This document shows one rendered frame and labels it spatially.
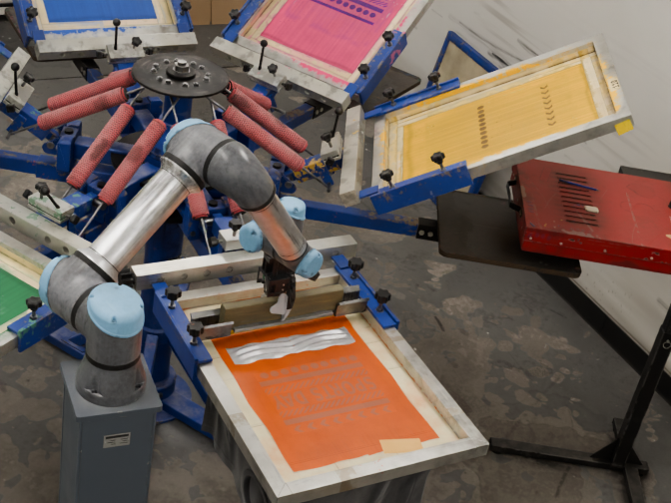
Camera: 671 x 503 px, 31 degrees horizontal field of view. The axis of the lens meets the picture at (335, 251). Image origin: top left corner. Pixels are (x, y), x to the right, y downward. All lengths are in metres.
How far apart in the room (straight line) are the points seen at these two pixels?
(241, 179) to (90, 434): 0.63
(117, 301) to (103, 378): 0.17
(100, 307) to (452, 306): 2.90
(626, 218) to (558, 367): 1.28
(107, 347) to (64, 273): 0.19
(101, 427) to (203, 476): 1.58
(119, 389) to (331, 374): 0.75
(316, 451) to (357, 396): 0.25
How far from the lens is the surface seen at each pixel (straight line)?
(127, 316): 2.48
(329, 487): 2.80
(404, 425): 3.04
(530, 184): 3.91
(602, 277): 5.23
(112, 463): 2.70
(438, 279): 5.33
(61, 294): 2.57
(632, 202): 3.99
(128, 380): 2.57
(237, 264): 3.35
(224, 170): 2.58
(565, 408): 4.82
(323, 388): 3.09
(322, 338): 3.25
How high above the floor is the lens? 2.93
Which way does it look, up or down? 33 degrees down
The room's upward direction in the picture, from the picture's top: 11 degrees clockwise
